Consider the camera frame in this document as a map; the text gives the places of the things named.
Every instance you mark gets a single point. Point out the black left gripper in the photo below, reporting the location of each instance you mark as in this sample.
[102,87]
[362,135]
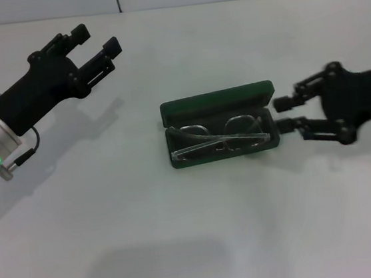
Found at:
[36,92]

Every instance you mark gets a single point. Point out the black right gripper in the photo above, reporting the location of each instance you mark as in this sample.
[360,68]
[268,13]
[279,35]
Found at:
[358,99]

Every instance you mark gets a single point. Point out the clear white glasses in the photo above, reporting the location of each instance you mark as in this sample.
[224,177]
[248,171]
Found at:
[219,140]

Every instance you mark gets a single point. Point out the green glasses case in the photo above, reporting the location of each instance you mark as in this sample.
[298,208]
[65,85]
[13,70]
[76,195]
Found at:
[215,103]

